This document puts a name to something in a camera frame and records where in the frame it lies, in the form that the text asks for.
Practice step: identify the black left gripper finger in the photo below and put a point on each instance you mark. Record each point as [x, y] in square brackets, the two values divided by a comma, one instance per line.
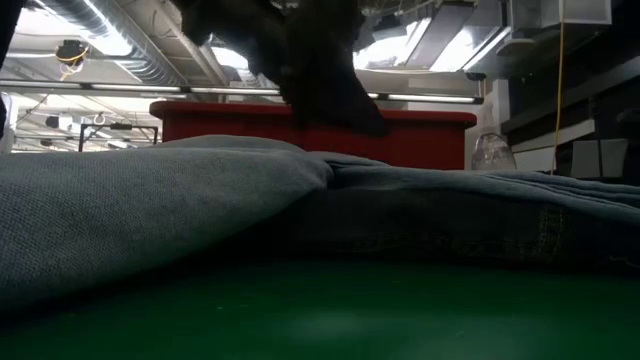
[340, 110]

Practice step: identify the dark blue jeans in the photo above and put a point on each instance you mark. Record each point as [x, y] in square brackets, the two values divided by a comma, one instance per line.
[450, 230]

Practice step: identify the light blue denim garment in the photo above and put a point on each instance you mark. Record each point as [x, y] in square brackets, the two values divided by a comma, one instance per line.
[125, 215]

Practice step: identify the red plastic laundry basket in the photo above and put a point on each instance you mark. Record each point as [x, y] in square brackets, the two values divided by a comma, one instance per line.
[425, 140]

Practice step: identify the long ceiling light bar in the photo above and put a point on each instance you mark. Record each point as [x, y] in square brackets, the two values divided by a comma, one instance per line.
[150, 89]

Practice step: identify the clear plastic spray bottle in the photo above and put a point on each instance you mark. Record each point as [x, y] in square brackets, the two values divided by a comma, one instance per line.
[492, 155]

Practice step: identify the grey flat panel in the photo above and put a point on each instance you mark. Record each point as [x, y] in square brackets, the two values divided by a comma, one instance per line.
[600, 157]

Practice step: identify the black background rack frame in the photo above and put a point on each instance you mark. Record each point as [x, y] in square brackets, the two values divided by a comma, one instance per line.
[120, 126]

